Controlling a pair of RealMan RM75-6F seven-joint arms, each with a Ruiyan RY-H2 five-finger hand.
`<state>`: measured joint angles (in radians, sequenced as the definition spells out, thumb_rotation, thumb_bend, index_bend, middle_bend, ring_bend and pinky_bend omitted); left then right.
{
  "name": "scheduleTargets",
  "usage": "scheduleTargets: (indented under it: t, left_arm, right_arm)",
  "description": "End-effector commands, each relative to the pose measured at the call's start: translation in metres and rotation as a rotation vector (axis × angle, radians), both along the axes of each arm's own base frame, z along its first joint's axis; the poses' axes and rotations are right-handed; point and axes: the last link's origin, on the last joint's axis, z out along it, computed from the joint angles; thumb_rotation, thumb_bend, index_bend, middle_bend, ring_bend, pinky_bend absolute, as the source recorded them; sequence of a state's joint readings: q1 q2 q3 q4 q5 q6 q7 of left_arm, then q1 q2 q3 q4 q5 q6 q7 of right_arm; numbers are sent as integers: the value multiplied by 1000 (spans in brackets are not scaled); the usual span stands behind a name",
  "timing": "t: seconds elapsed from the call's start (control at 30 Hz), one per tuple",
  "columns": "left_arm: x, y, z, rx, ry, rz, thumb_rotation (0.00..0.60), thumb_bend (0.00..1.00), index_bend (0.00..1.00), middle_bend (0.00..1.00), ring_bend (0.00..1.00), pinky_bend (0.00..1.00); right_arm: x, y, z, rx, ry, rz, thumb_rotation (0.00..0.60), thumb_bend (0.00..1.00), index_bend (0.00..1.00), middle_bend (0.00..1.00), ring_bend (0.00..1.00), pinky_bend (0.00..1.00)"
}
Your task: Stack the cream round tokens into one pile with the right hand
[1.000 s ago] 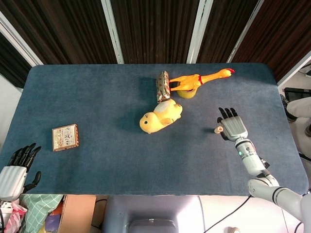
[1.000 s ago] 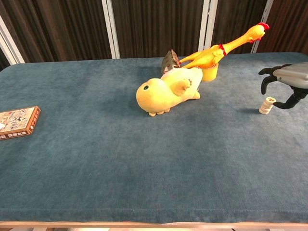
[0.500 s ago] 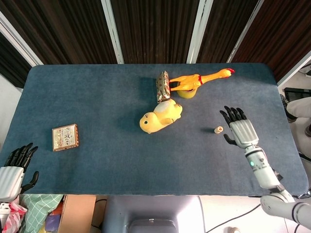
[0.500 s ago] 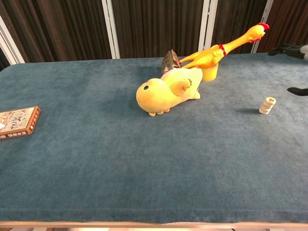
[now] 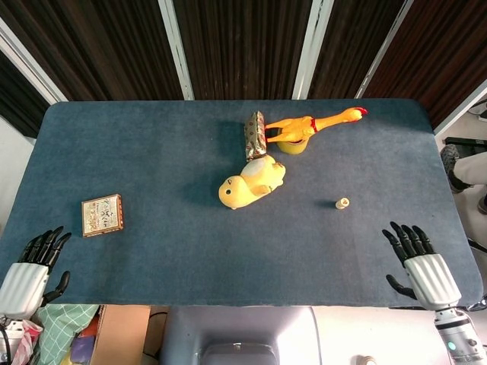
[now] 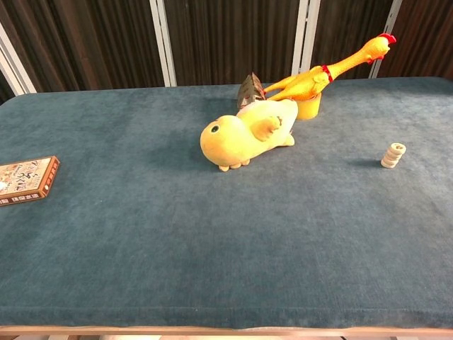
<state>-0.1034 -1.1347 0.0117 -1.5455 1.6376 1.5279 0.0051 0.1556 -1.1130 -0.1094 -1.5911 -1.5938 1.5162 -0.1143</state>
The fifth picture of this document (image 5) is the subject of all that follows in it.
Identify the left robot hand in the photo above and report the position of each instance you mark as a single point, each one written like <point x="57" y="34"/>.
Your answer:
<point x="23" y="289"/>

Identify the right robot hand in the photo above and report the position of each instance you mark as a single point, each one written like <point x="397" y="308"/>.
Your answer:
<point x="433" y="281"/>

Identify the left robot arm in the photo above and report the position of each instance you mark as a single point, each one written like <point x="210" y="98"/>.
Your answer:
<point x="9" y="334"/>

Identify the small patterned card box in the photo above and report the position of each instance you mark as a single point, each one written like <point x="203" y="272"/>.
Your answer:
<point x="102" y="216"/>

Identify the pink plastic bag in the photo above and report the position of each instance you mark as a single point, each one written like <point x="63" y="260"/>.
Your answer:
<point x="28" y="338"/>

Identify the green checked bag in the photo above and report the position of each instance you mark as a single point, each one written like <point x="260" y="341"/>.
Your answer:
<point x="57" y="331"/>

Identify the purple object under table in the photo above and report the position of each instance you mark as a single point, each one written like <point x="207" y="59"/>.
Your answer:
<point x="81" y="351"/>

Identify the brown cardboard box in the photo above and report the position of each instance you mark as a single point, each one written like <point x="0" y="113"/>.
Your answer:
<point x="121" y="334"/>

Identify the person leg beige trousers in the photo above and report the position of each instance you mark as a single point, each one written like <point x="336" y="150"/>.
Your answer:
<point x="473" y="169"/>

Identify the dark grey sneaker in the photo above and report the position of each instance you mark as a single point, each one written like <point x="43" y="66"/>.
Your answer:
<point x="449" y="156"/>

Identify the black floor object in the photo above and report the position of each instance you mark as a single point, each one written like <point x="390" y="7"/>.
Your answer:
<point x="468" y="141"/>

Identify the blue felt table cover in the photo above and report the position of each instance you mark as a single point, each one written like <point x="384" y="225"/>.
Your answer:
<point x="171" y="247"/>

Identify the grey robot torso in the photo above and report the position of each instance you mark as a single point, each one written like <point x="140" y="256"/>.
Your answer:
<point x="236" y="327"/>

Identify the orange rubber chicken toy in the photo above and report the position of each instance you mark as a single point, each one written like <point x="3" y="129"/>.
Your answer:
<point x="296" y="127"/>

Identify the yellow duck plush toy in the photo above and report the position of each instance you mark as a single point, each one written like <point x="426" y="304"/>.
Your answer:
<point x="243" y="186"/>

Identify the patterned foil snack bag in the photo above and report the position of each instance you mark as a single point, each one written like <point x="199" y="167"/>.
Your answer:
<point x="255" y="137"/>

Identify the white partition frame post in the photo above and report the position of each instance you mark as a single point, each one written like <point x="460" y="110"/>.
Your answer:
<point x="462" y="112"/>
<point x="178" y="49"/>
<point x="34" y="72"/>
<point x="312" y="49"/>
<point x="382" y="49"/>

